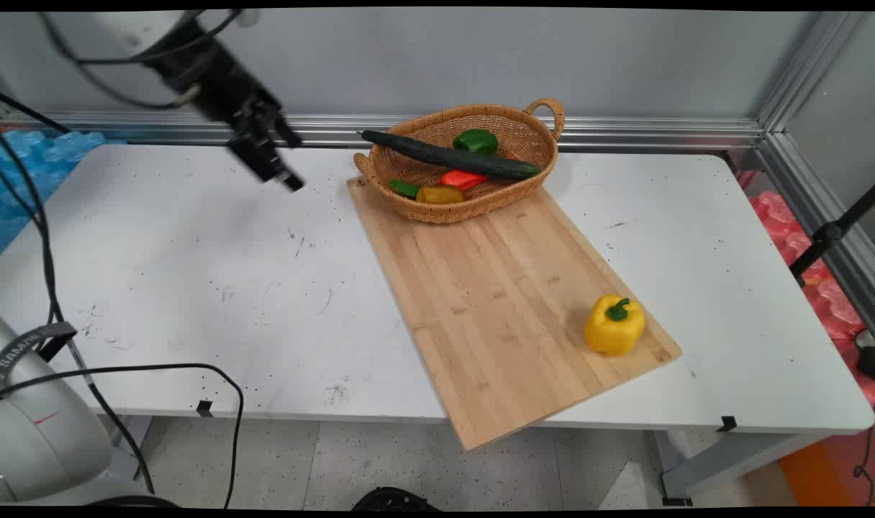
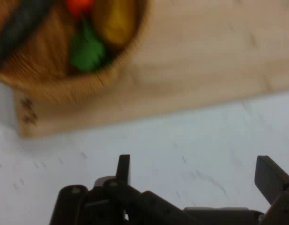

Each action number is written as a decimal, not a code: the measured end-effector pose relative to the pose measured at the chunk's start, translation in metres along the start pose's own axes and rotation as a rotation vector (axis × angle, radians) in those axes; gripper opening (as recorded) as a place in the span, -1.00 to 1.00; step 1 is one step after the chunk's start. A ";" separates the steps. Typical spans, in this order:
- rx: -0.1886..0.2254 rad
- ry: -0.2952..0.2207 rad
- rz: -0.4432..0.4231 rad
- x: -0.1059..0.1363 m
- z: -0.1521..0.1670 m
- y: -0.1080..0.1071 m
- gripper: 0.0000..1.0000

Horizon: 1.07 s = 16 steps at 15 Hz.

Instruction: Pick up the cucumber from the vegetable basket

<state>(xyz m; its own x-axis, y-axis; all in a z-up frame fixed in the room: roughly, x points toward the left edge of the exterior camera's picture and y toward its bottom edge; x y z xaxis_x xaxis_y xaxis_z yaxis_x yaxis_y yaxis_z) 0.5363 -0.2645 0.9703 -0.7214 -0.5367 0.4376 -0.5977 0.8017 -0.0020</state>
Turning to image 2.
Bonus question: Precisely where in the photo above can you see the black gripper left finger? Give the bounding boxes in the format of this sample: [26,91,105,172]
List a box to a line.
[50,154,196,225]

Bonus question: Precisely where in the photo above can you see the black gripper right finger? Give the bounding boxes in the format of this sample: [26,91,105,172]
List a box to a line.
[254,155,289,225]

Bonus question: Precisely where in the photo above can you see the dark green cucumber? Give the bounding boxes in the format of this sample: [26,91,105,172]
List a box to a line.
[0,0,53,71]

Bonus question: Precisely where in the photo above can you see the bamboo cutting board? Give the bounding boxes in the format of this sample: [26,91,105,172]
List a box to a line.
[15,0,289,139]

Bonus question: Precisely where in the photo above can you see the woven wicker basket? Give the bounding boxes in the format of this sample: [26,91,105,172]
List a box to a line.
[0,0,151,105]

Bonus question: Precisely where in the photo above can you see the red carrot with green leaves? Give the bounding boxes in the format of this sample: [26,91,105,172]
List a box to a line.
[65,0,105,72]

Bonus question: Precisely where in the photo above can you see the yellow-brown potato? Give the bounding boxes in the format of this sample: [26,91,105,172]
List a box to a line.
[91,0,138,47]

